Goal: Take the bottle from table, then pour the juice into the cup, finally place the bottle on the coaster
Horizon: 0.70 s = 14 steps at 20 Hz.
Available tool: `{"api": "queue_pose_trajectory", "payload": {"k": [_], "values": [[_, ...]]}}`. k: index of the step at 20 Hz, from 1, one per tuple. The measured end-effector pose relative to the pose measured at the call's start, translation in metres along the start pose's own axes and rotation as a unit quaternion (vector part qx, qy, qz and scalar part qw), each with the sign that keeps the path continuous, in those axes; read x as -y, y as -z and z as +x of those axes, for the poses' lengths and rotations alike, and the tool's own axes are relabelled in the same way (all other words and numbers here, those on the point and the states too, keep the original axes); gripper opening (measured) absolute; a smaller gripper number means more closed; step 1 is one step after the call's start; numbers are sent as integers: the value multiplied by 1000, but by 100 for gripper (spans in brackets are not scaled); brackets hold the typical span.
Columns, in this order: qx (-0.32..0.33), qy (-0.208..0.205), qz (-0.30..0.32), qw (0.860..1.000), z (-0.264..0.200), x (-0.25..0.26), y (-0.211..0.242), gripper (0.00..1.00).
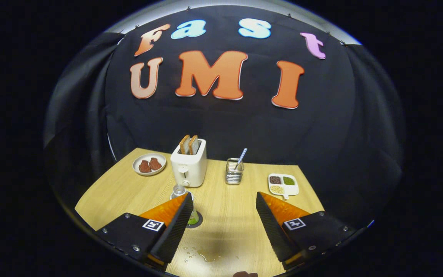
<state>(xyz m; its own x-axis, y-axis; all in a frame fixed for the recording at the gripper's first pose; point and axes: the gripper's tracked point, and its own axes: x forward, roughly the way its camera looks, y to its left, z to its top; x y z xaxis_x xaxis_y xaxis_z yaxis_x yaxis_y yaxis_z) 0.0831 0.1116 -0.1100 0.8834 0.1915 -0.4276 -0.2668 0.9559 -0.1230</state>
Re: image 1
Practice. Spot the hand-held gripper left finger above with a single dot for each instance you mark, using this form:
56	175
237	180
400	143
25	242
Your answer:
175	231

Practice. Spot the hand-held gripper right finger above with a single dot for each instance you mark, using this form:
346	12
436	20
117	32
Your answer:
271	231

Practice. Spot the white round plate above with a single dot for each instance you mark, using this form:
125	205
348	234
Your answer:
137	171

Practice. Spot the white toaster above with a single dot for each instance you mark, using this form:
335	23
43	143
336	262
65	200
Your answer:
189	169

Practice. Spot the clear plastic juice bottle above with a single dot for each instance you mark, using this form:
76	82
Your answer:
178	191

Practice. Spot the brown toast slice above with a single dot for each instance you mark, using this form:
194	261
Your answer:
184	145
194	145

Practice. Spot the red-brown meat piece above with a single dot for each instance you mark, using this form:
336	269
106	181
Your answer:
144	167
155	164

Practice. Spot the dark brown round coaster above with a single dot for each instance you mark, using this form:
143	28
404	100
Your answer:
200	220

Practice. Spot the metal cutlery holder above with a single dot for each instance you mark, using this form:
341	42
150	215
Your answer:
233	176

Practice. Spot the wooden table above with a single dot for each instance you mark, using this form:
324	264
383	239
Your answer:
229	215

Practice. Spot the white divided grain dish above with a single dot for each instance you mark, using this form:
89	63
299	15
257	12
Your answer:
294	188

